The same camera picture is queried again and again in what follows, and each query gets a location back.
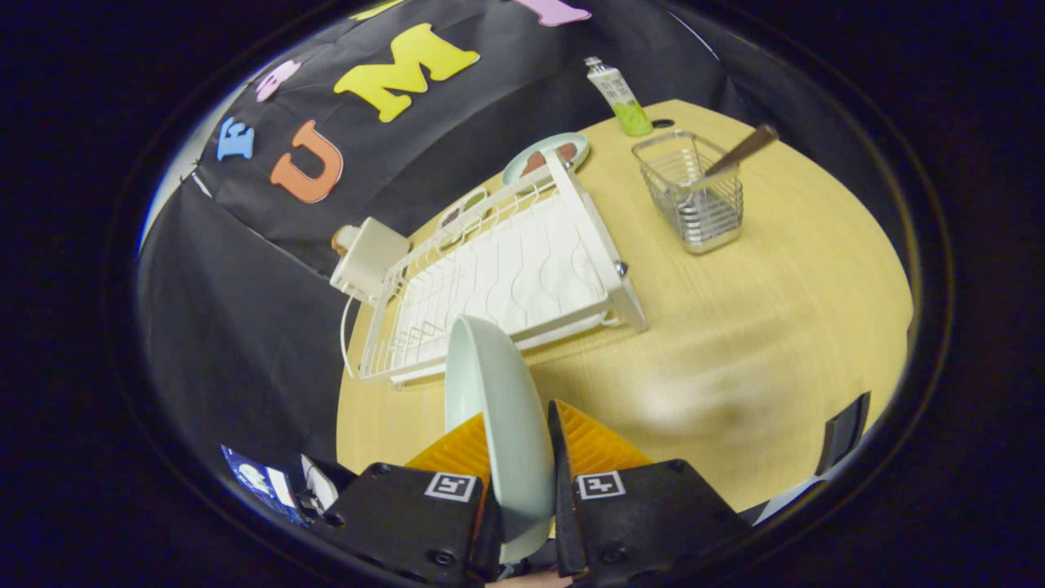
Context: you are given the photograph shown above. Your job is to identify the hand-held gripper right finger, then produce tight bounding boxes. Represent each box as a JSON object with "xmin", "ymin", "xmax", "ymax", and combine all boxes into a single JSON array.
[{"xmin": 547, "ymin": 399, "xmax": 748, "ymax": 588}]

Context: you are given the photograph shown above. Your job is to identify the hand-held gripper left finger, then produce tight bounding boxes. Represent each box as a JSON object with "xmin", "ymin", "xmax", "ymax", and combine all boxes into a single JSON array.
[{"xmin": 306, "ymin": 412, "xmax": 503, "ymax": 588}]

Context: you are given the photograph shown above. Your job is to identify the pale green plate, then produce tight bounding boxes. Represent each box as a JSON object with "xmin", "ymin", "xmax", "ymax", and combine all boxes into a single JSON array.
[{"xmin": 444, "ymin": 314, "xmax": 558, "ymax": 564}]

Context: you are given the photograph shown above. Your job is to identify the white dish rack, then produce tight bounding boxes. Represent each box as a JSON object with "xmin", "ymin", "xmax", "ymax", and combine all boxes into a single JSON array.
[{"xmin": 340, "ymin": 151, "xmax": 650, "ymax": 387}]

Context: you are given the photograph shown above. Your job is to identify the metal wire basket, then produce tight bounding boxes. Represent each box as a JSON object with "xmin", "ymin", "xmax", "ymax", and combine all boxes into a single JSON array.
[{"xmin": 631, "ymin": 129, "xmax": 745, "ymax": 255}]

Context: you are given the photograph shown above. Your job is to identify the brown-handled spoon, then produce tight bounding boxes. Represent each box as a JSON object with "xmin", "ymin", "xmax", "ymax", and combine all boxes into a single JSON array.
[{"xmin": 702, "ymin": 124, "xmax": 780, "ymax": 179}]

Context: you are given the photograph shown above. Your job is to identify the white two-part sauce dish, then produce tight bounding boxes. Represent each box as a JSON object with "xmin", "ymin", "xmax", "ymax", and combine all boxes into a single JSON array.
[{"xmin": 437, "ymin": 188, "xmax": 491, "ymax": 234}]

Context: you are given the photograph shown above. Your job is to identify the green plate with food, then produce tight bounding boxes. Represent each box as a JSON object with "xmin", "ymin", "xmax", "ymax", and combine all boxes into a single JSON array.
[{"xmin": 501, "ymin": 132, "xmax": 590, "ymax": 189}]

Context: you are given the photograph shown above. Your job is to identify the computer monitor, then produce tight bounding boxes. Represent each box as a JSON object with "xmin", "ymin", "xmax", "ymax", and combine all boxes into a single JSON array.
[{"xmin": 220, "ymin": 445, "xmax": 299, "ymax": 523}]

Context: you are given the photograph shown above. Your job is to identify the black rectangular object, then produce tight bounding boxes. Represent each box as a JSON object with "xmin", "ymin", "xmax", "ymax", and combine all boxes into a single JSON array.
[{"xmin": 816, "ymin": 392, "xmax": 872, "ymax": 476}]

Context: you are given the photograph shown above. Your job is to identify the white toaster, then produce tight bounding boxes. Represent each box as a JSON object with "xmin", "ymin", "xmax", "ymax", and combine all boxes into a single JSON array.
[{"xmin": 330, "ymin": 216, "xmax": 411, "ymax": 307}]

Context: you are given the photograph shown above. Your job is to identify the clear bottle with green liquid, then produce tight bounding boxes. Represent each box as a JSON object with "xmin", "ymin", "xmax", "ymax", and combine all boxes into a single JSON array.
[{"xmin": 585, "ymin": 56, "xmax": 655, "ymax": 137}]

